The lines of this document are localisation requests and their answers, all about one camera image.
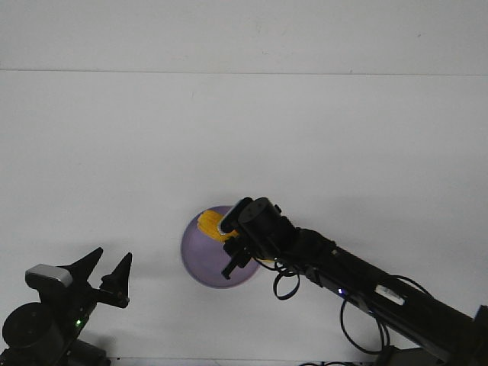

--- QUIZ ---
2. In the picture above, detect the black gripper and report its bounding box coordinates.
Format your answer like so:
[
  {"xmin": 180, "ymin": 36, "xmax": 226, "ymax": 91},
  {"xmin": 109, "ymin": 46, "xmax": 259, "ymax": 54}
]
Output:
[
  {"xmin": 34, "ymin": 247, "xmax": 133, "ymax": 336},
  {"xmin": 221, "ymin": 197, "xmax": 297, "ymax": 278}
]

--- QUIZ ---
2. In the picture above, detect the purple round plate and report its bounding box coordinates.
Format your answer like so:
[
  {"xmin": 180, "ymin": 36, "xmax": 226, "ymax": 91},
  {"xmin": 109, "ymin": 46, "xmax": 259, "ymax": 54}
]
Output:
[{"xmin": 181, "ymin": 212, "xmax": 259, "ymax": 289}]

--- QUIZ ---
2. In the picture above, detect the yellow corn cob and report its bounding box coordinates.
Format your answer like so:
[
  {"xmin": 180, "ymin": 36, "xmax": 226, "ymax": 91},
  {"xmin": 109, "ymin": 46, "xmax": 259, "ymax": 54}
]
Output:
[{"xmin": 197, "ymin": 209, "xmax": 273, "ymax": 263}]

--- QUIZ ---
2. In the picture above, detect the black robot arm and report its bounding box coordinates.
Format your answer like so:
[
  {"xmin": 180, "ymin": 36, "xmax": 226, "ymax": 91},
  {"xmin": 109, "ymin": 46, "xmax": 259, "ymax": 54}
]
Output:
[
  {"xmin": 1, "ymin": 248, "xmax": 133, "ymax": 365},
  {"xmin": 217, "ymin": 197, "xmax": 487, "ymax": 365}
]

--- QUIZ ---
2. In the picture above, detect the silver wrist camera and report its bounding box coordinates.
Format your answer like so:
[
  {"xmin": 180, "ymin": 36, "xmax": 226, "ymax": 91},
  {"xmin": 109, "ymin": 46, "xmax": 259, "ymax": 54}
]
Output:
[
  {"xmin": 24, "ymin": 264, "xmax": 73, "ymax": 290},
  {"xmin": 217, "ymin": 197, "xmax": 253, "ymax": 235}
]

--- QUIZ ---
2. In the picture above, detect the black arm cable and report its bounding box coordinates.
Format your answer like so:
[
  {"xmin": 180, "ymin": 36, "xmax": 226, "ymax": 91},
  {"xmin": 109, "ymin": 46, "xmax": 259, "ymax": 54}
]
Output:
[{"xmin": 272, "ymin": 262, "xmax": 439, "ymax": 355}]

